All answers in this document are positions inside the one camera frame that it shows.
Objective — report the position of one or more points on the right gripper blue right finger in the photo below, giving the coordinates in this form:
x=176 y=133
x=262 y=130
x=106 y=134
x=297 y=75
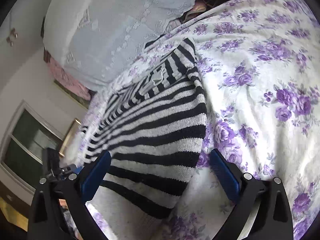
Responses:
x=273 y=219

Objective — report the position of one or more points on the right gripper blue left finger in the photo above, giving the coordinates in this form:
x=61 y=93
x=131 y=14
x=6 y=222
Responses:
x=46 y=219

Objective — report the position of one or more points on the black white striped sweater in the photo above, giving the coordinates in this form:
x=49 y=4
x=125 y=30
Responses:
x=153 y=130

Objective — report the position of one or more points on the white framed window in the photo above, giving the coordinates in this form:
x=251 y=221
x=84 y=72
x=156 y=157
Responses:
x=25 y=137

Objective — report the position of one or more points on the pink floral blanket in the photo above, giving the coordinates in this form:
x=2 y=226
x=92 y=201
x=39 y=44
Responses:
x=67 y=81

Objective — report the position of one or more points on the white lace cover cloth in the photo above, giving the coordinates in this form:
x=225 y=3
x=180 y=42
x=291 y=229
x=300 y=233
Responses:
x=95 y=40

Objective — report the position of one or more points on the black garment under lace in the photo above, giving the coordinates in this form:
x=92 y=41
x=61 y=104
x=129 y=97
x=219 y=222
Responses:
x=151 y=42

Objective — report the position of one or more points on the purple floral bed sheet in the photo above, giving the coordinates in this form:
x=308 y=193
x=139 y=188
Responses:
x=258 y=63

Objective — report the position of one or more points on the pink folded cloth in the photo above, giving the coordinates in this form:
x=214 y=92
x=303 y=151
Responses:
x=198 y=8

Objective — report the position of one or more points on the gold picture frame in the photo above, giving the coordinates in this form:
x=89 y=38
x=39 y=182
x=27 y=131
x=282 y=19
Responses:
x=73 y=128

